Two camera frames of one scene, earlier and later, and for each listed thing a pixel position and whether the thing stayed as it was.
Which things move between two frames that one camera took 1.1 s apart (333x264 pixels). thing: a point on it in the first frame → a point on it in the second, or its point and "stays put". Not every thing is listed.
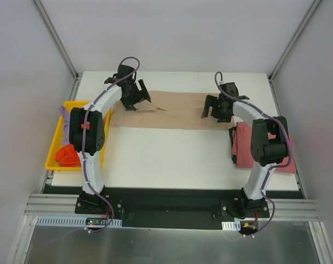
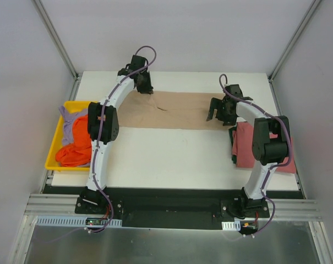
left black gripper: (137, 96) → (143, 83)
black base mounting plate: (172, 207) stays put
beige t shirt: (173, 109) stays put
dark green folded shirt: (234, 157) stays put
